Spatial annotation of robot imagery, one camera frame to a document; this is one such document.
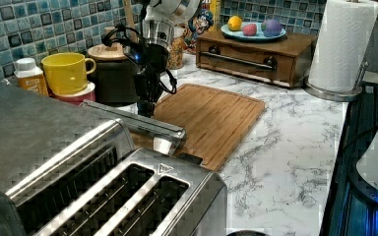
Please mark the silver toaster oven body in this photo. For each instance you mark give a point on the silver toaster oven body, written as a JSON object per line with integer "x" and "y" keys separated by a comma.
{"x": 51, "y": 152}

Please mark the metal paper towel holder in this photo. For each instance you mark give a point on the metal paper towel holder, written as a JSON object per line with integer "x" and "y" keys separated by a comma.
{"x": 339, "y": 96}

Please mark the white paper towel roll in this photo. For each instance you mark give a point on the white paper towel roll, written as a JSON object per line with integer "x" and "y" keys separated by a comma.
{"x": 342, "y": 41}

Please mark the bamboo cutting board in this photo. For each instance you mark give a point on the bamboo cutting board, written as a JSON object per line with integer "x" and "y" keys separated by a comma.
{"x": 215, "y": 120}

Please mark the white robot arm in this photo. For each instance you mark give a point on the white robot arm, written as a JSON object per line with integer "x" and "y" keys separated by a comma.
{"x": 158, "y": 19}

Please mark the pink toy fruit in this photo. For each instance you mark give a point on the pink toy fruit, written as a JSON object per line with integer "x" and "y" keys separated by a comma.
{"x": 249, "y": 30}

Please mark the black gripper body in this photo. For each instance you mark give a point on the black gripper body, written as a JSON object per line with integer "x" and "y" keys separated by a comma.
{"x": 151, "y": 61}

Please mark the purple toy fruit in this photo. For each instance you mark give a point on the purple toy fruit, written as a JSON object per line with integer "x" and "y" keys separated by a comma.
{"x": 271, "y": 28}

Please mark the oven door with handle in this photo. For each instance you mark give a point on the oven door with handle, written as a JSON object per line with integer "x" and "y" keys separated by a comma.
{"x": 166, "y": 138}

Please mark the glass jar of cereal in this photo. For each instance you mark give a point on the glass jar of cereal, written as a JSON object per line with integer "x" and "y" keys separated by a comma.
{"x": 175, "y": 60}

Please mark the yellow cereal box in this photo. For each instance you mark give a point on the yellow cereal box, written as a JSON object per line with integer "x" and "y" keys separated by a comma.
{"x": 208, "y": 19}

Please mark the stainless steel slot toaster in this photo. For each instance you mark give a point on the stainless steel slot toaster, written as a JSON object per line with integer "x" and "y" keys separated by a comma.
{"x": 146, "y": 194}

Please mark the black canister with wooden lid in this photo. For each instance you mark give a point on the black canister with wooden lid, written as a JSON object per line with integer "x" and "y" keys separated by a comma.
{"x": 113, "y": 76}

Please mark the pink and white bowl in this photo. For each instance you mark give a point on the pink and white bowl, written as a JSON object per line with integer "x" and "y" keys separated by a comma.
{"x": 77, "y": 98}

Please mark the wooden spoon handle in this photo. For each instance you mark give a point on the wooden spoon handle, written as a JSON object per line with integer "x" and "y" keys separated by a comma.
{"x": 129, "y": 19}

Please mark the wooden drawer box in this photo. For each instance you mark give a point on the wooden drawer box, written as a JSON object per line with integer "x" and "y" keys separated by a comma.
{"x": 283, "y": 62}

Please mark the orange bottle with white cap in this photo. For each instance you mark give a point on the orange bottle with white cap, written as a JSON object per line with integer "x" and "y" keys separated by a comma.
{"x": 30, "y": 76}

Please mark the yellow toy lemon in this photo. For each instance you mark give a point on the yellow toy lemon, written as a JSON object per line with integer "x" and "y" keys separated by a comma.
{"x": 234, "y": 23}

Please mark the yellow ceramic mug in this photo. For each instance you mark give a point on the yellow ceramic mug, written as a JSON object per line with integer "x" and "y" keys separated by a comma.
{"x": 67, "y": 73}

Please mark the light blue plate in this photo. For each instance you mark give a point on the light blue plate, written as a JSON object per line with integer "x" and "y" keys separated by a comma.
{"x": 258, "y": 36}

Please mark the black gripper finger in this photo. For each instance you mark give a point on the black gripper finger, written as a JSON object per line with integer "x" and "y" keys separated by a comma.
{"x": 146, "y": 108}

